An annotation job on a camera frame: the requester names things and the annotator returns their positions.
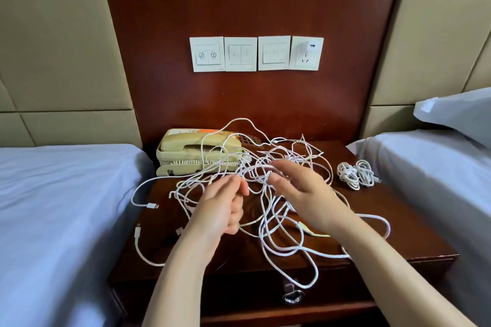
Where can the white triple rocker wall switch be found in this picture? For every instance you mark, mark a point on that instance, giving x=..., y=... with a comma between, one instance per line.
x=275, y=53

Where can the person's left hand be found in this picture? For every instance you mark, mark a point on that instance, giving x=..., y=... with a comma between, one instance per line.
x=215, y=212

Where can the right bed white sheet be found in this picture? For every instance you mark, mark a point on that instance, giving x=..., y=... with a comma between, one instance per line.
x=452, y=192

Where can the white two-button wall switch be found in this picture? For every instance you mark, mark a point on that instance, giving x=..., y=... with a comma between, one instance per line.
x=207, y=55

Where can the bed white sheet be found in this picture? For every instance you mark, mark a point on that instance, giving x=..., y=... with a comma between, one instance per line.
x=61, y=223
x=452, y=192

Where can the person's right forearm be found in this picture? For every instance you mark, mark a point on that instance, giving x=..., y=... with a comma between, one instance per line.
x=399, y=277

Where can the white plug-in charger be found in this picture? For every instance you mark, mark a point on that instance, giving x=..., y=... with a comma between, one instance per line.
x=307, y=47

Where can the white double rocker wall switch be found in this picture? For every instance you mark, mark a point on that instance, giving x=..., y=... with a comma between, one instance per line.
x=241, y=54

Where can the beige padded headboard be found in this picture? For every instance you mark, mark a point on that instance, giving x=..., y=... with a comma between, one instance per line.
x=61, y=47
x=437, y=39

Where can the dark wooden drawer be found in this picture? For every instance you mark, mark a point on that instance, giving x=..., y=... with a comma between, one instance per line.
x=230, y=288

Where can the wooden nightstand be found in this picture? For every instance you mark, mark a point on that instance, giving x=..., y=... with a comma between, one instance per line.
x=406, y=223

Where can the person's left forearm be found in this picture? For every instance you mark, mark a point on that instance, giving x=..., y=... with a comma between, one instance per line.
x=180, y=284

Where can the white pillow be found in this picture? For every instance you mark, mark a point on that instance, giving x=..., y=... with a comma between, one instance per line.
x=460, y=116

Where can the person's right hand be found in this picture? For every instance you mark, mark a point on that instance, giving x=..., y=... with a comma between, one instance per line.
x=314, y=196

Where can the left bed white sheet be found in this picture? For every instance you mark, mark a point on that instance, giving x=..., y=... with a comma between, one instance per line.
x=61, y=223

